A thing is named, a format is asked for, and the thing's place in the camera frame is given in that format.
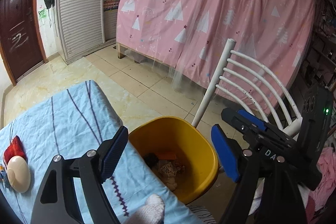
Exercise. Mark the red cloth item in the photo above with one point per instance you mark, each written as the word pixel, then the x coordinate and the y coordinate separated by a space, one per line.
pixel 14 149

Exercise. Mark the white louvered wardrobe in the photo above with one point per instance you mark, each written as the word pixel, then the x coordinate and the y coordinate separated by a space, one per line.
pixel 80 27

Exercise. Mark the left hand white glove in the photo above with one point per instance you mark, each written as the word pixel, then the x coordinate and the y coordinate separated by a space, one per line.
pixel 152 212

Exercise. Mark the pink tree-print curtain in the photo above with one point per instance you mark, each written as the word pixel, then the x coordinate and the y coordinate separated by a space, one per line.
pixel 190 35

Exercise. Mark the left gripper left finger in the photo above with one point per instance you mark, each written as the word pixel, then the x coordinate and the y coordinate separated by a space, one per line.
pixel 56 200

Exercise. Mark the yellow plastic trash bin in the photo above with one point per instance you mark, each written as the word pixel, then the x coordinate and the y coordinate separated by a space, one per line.
pixel 172 138

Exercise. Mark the light blue bed sheet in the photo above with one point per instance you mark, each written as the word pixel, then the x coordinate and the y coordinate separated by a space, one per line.
pixel 70 123

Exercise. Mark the dark brown wooden door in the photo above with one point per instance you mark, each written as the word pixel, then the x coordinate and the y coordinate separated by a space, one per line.
pixel 22 49

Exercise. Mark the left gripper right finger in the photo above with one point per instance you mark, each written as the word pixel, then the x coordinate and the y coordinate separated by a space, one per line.
pixel 281 201

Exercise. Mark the white metal chair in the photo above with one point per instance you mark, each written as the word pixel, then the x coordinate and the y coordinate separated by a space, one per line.
pixel 258 84

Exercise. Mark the cream egg-shaped toy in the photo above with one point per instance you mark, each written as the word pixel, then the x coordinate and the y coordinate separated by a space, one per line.
pixel 18 174

